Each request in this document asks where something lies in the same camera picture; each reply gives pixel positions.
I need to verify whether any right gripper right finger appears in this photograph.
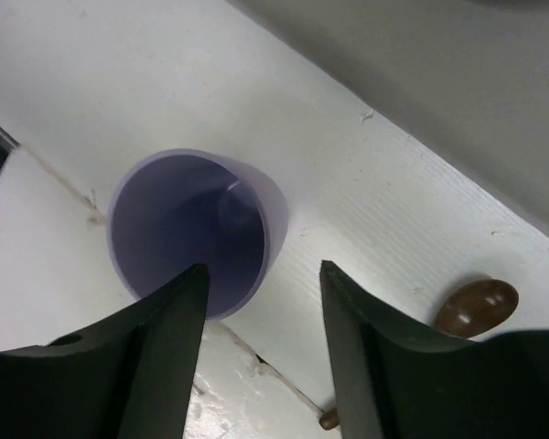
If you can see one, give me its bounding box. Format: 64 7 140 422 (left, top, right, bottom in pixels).
319 261 549 438

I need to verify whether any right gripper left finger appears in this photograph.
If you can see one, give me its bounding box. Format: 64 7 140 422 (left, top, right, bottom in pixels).
0 264 210 438

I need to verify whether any brown wooden spoon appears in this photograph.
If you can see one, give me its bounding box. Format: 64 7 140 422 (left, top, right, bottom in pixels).
320 268 519 438

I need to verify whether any lilac plastic cup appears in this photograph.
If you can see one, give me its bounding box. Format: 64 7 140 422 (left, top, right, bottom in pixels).
107 149 289 320

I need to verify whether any grey cloth placemat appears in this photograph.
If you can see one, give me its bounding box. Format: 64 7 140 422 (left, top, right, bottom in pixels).
236 0 549 236

